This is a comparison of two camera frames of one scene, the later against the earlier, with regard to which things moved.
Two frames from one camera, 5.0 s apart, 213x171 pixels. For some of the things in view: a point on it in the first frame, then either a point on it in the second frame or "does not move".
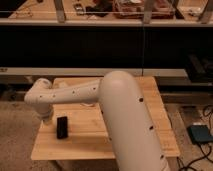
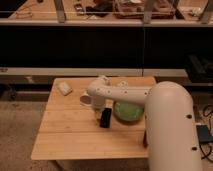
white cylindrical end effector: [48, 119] to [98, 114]
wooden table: [79, 131] does not move
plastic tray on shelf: [135, 9] does not move
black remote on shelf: [79, 9] does not move
